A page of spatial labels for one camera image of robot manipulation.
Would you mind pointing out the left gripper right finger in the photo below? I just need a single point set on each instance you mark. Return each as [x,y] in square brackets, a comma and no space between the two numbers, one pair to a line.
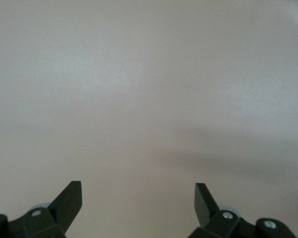
[203,205]

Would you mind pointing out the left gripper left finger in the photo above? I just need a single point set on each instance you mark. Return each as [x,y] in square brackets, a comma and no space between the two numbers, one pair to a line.
[64,210]

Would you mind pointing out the brown table mat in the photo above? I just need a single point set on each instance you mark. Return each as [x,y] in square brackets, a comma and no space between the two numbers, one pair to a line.
[89,74]

